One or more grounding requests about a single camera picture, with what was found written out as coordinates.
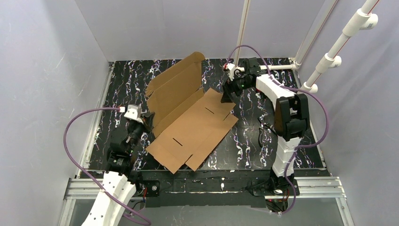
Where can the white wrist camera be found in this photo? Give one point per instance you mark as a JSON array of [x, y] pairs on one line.
[[230, 67], [133, 112]]

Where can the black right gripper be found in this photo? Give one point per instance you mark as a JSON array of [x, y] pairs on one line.
[[229, 90]]

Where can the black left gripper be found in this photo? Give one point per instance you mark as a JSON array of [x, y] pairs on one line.
[[145, 118]]

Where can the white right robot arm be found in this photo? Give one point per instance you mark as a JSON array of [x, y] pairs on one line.
[[291, 111]]

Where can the brown cardboard box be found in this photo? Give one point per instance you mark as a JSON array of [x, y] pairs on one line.
[[189, 122]]

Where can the black handled pliers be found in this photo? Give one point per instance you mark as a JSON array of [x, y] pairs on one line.
[[266, 131]]

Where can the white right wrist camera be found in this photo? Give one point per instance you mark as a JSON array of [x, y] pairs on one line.
[[230, 67]]

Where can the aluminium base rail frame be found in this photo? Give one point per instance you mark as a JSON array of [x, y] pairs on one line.
[[161, 188]]

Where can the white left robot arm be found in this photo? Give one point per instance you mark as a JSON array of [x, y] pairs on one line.
[[119, 185]]

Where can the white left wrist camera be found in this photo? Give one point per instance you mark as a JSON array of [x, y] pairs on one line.
[[133, 112]]

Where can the white PVC camera pole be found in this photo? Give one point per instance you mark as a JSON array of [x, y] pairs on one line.
[[362, 19]]

